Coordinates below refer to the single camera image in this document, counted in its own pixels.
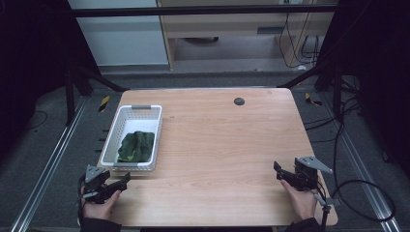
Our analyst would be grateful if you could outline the light wooden desk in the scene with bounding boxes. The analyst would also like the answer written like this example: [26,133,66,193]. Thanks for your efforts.
[156,0,337,71]

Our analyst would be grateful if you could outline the aluminium floor rail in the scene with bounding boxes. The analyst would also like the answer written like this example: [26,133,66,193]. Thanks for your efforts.
[320,92,404,232]
[9,96,89,232]

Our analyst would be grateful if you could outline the black curtain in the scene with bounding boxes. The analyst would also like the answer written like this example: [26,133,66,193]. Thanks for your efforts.
[317,0,410,182]
[0,0,102,162]

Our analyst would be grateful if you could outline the white cabinet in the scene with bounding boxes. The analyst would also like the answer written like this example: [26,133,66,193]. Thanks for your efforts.
[67,0,170,68]

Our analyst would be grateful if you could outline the black metal frame strut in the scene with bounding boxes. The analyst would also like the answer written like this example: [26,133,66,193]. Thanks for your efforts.
[278,57,344,116]
[63,63,131,128]

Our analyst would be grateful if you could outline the black floor cables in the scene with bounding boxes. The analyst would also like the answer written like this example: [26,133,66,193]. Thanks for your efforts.
[304,76,366,182]

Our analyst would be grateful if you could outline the white plastic basket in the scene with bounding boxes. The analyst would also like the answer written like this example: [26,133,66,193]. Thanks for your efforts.
[99,103,164,173]

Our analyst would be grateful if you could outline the black metal crossbar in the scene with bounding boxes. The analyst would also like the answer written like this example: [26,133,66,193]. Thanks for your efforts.
[69,3,340,19]

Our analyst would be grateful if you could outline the person's left hand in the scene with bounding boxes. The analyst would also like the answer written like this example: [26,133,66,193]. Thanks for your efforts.
[80,188,123,221]

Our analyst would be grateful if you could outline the black yellow striped tape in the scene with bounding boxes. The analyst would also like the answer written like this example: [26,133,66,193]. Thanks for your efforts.
[304,92,324,107]
[98,95,111,113]

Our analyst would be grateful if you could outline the black hanging cables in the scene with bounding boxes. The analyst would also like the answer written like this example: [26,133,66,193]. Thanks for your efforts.
[278,11,322,70]

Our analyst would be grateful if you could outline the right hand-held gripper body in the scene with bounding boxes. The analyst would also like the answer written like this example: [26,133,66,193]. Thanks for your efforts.
[291,156,335,192]

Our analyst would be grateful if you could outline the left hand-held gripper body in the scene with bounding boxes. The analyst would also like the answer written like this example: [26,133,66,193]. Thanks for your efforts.
[82,164,112,205]

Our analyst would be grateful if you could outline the black looped cable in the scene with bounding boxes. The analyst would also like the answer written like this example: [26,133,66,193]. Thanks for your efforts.
[331,179,397,223]

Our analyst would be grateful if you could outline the dark green leafy vegetable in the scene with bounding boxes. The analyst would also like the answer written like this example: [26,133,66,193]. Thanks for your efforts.
[116,130,156,164]

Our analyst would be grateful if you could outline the person's right hand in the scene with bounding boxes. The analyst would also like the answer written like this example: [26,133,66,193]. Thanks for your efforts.
[278,179,319,222]

